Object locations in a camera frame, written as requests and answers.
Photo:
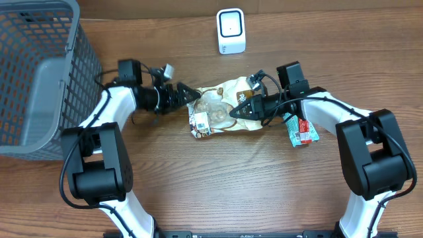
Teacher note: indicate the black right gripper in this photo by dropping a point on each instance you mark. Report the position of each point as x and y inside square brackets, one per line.
[256, 108]

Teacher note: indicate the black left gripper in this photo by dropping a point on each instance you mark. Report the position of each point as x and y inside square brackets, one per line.
[173, 97]

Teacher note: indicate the white brown snack bag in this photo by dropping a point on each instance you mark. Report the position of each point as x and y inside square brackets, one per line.
[210, 113]

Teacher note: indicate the teal wet wipes pack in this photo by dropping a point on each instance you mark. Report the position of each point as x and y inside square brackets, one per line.
[291, 121]

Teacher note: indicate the red white snack bar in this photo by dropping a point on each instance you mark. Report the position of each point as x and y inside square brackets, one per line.
[304, 132]

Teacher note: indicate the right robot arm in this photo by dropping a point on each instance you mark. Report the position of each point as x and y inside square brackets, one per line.
[375, 161]

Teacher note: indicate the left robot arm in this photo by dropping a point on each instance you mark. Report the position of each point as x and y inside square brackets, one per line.
[97, 173]

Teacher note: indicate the white barcode scanner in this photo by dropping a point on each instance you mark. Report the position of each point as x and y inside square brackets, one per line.
[231, 31]

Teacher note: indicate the grey plastic shopping basket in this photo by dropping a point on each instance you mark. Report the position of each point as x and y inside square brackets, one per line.
[48, 76]

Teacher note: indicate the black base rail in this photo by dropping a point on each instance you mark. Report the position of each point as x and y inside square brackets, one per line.
[303, 234]

